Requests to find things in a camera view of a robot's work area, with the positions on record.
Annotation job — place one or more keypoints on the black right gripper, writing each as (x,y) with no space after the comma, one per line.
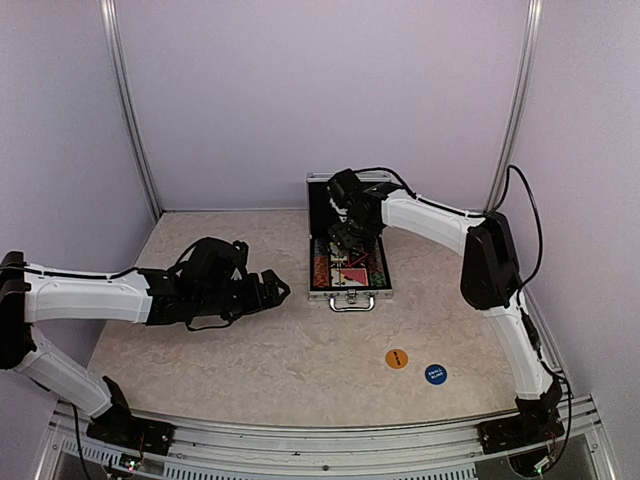
(342,239)

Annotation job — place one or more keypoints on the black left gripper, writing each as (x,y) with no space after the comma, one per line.
(256,300)

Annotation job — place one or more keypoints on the aluminium poker set case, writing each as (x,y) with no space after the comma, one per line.
(319,186)

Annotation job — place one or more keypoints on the green poker chip stack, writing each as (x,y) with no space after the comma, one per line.
(379,280)

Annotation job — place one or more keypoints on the orange big blind button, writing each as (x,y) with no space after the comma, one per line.
(396,359)

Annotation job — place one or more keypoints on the blue small blind button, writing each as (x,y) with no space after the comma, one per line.
(436,374)

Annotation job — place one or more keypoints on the black red triangular dealer button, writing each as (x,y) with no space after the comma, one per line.
(357,259)

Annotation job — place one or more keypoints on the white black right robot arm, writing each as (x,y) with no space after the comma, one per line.
(490,282)

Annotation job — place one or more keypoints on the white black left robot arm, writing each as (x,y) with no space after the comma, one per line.
(210,278)

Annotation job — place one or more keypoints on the red playing card deck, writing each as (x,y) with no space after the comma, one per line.
(349,277)

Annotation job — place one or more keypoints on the right chip row in case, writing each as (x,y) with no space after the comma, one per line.
(376,261)

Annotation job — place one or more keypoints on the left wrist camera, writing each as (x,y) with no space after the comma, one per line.
(241,252)

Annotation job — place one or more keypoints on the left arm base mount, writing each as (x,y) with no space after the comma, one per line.
(134,433)

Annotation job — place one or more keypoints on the front aluminium rail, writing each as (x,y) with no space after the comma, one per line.
(204,449)

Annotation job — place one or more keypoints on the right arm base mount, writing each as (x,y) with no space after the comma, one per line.
(500,435)

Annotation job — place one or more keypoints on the right aluminium frame post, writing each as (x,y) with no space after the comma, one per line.
(523,76)

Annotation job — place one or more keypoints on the aluminium frame post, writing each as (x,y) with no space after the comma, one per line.
(108,10)
(523,76)

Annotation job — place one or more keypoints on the left aluminium frame post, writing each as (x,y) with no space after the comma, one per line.
(108,10)

